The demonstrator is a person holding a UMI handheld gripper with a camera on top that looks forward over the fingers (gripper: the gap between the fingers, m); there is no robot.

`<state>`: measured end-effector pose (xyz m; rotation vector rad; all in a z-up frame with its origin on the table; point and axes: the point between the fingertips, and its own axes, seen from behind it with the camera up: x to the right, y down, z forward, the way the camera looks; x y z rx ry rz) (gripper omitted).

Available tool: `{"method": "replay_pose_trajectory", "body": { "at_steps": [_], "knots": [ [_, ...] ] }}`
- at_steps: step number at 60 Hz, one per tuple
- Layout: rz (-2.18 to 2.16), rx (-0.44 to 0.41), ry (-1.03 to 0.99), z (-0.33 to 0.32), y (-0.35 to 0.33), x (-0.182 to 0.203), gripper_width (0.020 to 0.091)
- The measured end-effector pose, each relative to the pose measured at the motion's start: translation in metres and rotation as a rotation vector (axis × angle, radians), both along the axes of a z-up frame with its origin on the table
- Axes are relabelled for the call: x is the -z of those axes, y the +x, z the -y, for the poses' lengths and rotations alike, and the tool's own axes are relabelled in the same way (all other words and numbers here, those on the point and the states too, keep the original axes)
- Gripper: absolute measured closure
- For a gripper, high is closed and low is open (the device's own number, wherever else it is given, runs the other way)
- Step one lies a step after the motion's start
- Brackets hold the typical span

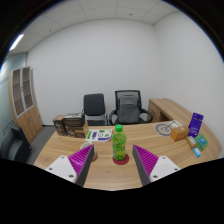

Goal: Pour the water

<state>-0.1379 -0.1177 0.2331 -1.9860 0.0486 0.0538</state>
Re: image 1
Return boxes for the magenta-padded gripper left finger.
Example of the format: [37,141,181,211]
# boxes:
[45,144,95,187]

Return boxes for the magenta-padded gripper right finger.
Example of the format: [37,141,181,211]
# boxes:
[131,144,181,187]

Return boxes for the green drink bottle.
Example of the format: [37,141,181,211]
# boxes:
[111,124,128,162]

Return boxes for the small blue box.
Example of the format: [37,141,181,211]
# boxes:
[192,147,202,158]

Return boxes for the dark brown carton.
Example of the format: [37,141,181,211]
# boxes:
[63,112,86,128]
[64,125,84,138]

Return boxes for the orange wooden box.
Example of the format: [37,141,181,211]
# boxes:
[170,124,191,143]

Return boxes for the small tan box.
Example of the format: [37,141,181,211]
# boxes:
[185,135,199,150]

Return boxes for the green box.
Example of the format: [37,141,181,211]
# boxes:
[194,133,209,151]

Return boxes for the printed paper sheet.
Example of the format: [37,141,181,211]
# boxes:
[84,128,114,143]

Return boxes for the black leather sofa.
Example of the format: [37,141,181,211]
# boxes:
[0,124,33,164]

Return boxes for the purple box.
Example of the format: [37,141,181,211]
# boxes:
[187,112,205,139]

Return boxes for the black mesh office chair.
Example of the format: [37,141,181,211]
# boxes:
[108,89,154,126]

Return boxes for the wooden shelf cabinet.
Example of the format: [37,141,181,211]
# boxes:
[8,66,44,144]

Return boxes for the grey backpack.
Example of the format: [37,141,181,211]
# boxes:
[118,94,140,124]

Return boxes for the black padded office chair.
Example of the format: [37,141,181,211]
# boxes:
[82,93,108,126]

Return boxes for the long ceiling light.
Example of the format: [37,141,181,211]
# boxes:
[9,33,25,52]

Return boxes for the sheet with grey ring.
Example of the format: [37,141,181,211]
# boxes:
[153,120,184,137]

